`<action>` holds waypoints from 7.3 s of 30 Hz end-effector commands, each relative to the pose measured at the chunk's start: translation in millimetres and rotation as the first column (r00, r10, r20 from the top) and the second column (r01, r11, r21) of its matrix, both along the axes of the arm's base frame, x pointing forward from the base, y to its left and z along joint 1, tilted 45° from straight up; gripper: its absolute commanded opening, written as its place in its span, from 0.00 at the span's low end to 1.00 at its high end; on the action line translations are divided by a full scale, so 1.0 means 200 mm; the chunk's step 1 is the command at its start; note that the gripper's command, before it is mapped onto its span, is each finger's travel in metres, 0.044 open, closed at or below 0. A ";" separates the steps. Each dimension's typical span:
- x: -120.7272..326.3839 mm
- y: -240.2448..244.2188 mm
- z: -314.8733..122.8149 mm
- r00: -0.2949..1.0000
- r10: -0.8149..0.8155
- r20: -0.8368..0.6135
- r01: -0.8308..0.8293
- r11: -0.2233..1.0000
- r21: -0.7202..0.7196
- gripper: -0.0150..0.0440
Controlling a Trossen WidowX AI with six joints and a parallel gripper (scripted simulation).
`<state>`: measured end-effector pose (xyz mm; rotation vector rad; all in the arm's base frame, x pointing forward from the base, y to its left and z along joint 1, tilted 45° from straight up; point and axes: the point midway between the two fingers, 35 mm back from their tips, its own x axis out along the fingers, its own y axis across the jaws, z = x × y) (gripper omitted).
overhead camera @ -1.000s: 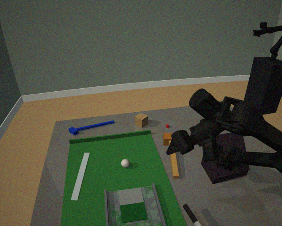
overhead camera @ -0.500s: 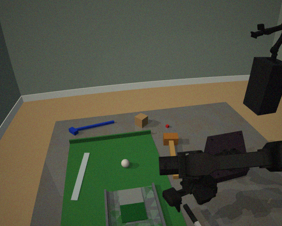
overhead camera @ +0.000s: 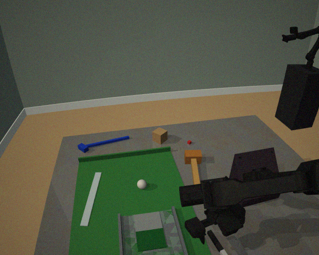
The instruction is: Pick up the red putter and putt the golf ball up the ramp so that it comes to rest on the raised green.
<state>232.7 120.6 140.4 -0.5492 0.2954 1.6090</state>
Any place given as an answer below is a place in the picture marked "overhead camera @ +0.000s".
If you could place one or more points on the tan cube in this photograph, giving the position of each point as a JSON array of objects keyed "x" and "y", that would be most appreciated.
[{"x": 159, "y": 135}]

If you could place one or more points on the white golf ball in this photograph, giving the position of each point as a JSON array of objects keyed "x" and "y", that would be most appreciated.
[{"x": 141, "y": 184}]

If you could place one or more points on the green flat mat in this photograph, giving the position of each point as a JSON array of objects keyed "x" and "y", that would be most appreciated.
[{"x": 117, "y": 192}]

